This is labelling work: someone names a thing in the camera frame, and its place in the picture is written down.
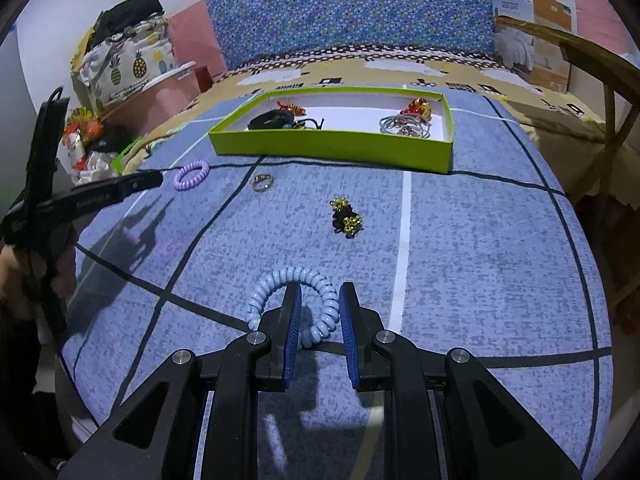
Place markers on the white and orange bundle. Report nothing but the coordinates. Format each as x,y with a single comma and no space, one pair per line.
80,145

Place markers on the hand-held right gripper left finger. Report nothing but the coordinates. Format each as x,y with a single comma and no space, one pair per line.
292,340

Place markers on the cardboard quilt box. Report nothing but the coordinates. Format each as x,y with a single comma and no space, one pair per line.
550,35

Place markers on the blue grey checked blanket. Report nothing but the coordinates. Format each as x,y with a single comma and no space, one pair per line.
475,260

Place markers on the blue floral headboard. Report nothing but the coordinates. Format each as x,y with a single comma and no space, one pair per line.
360,5

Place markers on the pineapple print fabric bag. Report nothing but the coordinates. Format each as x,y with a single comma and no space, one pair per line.
130,70

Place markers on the black bag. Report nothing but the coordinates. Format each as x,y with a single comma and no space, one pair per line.
130,12

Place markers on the wooden bench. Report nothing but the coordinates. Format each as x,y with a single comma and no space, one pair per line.
585,55

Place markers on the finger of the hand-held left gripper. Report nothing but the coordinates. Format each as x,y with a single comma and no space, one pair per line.
120,187

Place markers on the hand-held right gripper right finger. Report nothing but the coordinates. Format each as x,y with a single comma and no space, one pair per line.
350,336

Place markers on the black wristband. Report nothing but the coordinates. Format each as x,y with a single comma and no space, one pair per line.
265,121

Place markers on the person's left hand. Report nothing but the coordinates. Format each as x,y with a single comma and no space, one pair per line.
15,280

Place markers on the green shallow cardboard box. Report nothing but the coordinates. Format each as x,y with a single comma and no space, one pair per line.
325,152

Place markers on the dark red wooden box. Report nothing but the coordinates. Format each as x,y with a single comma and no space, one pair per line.
204,80

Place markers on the pink storage box white lid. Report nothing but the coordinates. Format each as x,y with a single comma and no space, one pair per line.
160,100

